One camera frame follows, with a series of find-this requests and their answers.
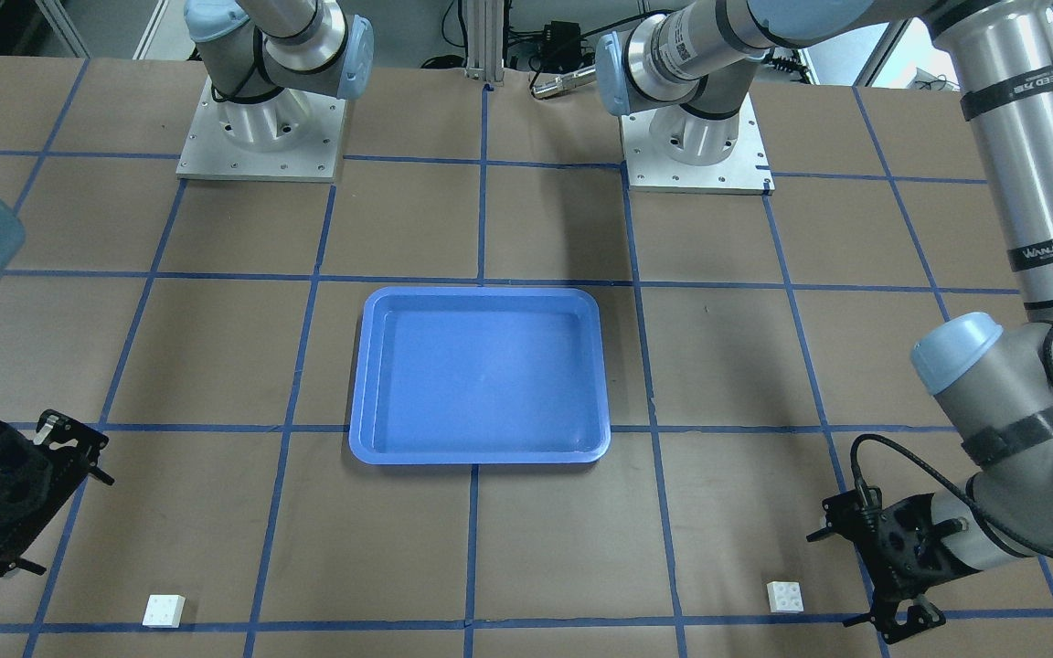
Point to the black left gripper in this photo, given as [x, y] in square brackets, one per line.
[903, 610]

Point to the white block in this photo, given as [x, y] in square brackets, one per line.
[785, 597]
[164, 611]

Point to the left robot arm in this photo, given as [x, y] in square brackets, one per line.
[870, 291]

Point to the blue plastic tray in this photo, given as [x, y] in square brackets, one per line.
[480, 376]

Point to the black power adapter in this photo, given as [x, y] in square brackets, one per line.
[559, 35]

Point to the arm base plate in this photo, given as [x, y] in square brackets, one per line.
[296, 137]
[670, 151]

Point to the aluminium extrusion post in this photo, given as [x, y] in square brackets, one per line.
[484, 40]

